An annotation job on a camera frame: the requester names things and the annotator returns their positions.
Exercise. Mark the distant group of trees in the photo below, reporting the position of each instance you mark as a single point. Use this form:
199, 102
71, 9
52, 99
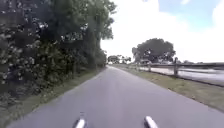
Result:
115, 59

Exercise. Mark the grey asphalt path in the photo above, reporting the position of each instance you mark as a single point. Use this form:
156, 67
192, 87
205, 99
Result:
115, 96

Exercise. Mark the broad dark tree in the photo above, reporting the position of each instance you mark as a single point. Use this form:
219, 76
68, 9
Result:
154, 50

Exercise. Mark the robot's own part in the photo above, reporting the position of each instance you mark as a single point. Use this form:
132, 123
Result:
150, 122
79, 123

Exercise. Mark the dense wood of trees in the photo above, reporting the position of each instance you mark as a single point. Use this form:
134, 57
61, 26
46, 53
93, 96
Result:
43, 43

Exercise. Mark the grass verge beside wood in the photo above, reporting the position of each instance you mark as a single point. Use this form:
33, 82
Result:
43, 98

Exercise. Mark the grass verge beside fence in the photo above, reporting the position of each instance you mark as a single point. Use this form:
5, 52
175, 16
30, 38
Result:
186, 88

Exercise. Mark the wooden rail fence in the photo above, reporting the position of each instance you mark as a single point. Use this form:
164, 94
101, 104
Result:
175, 66

